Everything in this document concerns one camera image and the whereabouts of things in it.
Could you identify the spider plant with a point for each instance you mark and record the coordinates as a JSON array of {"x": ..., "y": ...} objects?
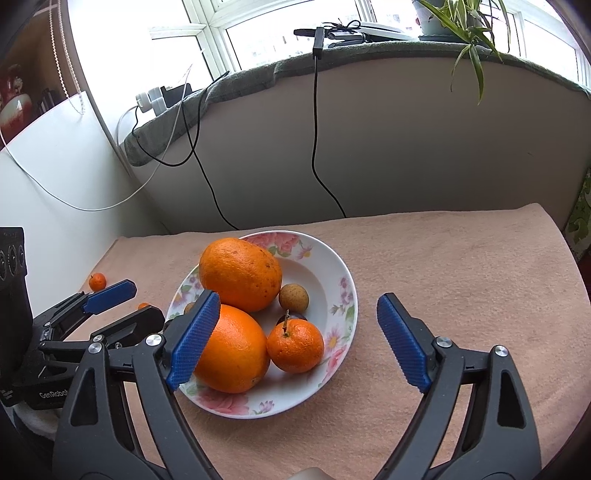
[{"x": 472, "y": 46}]

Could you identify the black power adapter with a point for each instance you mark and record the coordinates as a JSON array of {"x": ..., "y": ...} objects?
[{"x": 178, "y": 94}]

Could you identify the small mandarin with stem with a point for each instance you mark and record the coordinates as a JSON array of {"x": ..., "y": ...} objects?
[{"x": 97, "y": 280}]

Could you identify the mandarin with brown stem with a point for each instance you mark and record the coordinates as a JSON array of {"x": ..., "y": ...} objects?
[{"x": 295, "y": 348}]

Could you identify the green patterned cloth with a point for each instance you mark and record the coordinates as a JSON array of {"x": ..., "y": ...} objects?
[{"x": 579, "y": 221}]

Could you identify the white flat device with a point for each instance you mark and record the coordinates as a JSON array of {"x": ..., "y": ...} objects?
[{"x": 383, "y": 28}]

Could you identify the large speckled orange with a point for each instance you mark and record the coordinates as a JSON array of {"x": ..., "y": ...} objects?
[{"x": 238, "y": 274}]

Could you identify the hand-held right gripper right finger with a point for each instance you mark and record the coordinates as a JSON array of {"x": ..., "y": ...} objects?
[{"x": 404, "y": 341}]

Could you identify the white window frame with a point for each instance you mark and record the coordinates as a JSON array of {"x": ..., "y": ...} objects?
[{"x": 212, "y": 50}]

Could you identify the black dongle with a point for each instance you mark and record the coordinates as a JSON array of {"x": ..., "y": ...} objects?
[{"x": 318, "y": 44}]

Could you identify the grey plant pot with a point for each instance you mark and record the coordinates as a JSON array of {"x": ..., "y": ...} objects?
[{"x": 431, "y": 23}]

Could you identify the pink blanket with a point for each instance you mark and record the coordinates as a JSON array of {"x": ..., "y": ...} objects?
[{"x": 438, "y": 258}]

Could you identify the large smooth orange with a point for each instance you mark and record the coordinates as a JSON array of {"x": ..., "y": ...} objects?
[{"x": 235, "y": 350}]

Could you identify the dark purple plum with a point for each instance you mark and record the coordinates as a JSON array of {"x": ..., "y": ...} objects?
[{"x": 295, "y": 317}]

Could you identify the small brown round fruit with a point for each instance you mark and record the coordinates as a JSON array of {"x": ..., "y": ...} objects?
[{"x": 189, "y": 307}]

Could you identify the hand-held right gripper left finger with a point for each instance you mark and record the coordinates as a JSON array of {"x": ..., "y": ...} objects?
[{"x": 194, "y": 341}]

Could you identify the red ceramic vase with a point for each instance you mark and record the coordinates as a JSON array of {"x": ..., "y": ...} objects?
[{"x": 16, "y": 110}]

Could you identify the tan longan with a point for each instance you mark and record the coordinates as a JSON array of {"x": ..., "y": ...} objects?
[{"x": 293, "y": 297}]

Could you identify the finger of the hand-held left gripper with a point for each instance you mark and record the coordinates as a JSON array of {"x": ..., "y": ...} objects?
[
  {"x": 111, "y": 295},
  {"x": 134, "y": 323}
]

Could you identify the floral white bowl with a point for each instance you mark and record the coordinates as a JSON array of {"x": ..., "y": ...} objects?
[{"x": 318, "y": 277}]

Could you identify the white power strip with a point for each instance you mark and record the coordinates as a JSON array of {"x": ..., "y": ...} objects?
[{"x": 150, "y": 102}]

